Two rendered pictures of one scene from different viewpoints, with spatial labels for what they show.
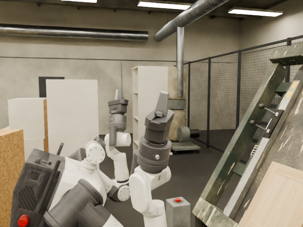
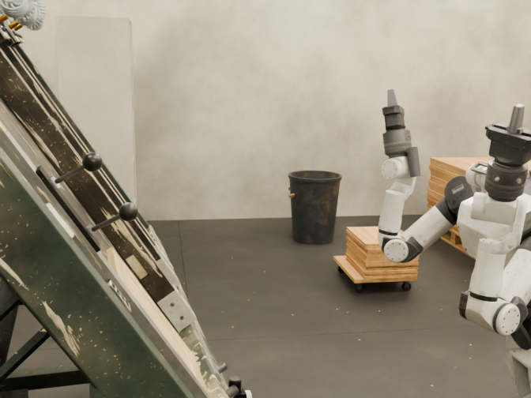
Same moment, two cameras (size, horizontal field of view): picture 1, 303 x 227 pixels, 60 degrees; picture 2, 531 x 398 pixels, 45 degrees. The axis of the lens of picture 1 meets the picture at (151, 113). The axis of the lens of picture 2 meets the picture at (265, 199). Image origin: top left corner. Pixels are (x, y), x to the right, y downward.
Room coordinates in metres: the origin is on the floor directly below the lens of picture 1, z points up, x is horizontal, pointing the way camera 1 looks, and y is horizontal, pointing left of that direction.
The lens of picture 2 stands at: (2.82, -0.26, 1.73)
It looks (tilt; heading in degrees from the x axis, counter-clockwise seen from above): 12 degrees down; 185
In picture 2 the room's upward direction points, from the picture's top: 1 degrees clockwise
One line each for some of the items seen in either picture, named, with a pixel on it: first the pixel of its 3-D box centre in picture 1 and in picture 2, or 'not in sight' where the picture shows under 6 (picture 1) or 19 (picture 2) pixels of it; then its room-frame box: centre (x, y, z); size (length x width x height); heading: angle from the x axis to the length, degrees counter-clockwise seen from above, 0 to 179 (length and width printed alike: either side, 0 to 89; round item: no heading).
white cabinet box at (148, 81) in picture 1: (149, 118); not in sight; (5.29, 0.04, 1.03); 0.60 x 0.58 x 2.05; 14
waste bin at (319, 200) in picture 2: not in sight; (313, 207); (-3.39, -0.29, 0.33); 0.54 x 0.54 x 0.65
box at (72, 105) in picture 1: (75, 143); not in sight; (3.64, 1.07, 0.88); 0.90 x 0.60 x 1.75; 14
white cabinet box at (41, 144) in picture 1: (31, 153); not in sight; (5.02, 2.35, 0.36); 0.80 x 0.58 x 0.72; 14
